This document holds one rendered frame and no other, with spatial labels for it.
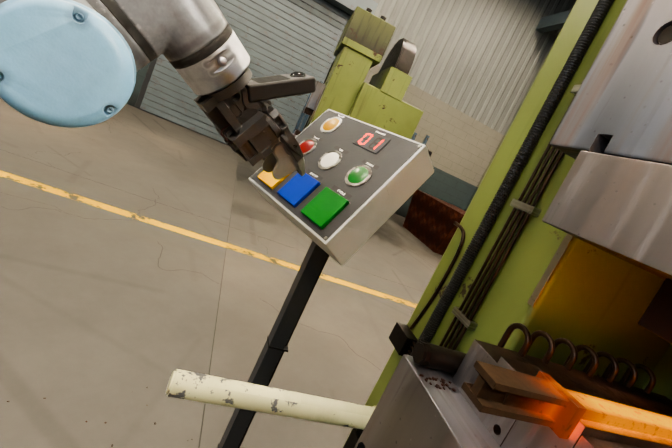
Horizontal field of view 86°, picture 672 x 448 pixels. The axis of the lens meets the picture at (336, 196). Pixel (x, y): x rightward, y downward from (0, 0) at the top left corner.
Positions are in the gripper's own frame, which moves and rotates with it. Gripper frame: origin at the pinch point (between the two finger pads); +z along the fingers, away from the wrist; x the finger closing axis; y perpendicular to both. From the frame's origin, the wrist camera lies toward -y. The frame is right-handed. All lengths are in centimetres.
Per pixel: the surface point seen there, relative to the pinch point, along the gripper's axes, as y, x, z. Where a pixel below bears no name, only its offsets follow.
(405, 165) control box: -15.5, 6.9, 11.2
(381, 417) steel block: 18.2, 31.5, 16.4
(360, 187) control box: -6.8, 2.8, 11.0
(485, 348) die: 2.8, 37.1, 12.8
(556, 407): 4.5, 46.6, 6.1
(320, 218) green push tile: 3.2, 2.1, 10.3
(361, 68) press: -238, -351, 198
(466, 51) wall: -625, -514, 444
